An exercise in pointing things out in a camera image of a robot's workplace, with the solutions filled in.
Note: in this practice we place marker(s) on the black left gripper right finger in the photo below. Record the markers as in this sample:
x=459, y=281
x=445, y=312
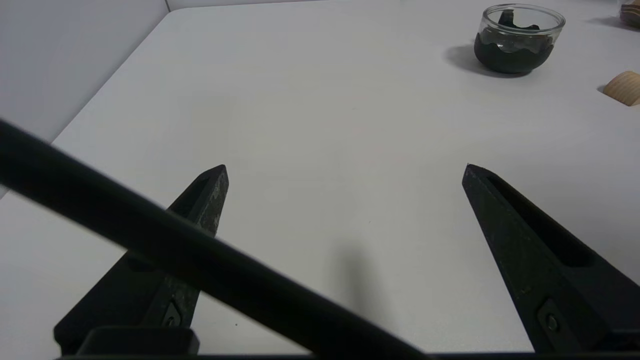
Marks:
x=530, y=250

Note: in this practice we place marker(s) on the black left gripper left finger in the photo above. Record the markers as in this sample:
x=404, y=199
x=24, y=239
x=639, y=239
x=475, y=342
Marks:
x=209, y=197

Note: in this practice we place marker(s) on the small wooden cylinder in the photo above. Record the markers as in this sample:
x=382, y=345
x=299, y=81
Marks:
x=625, y=89

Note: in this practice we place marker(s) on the glass cup with black sleeve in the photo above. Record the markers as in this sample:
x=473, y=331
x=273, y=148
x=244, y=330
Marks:
x=515, y=50

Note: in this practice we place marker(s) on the brown snack packet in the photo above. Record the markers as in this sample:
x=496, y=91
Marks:
x=631, y=14

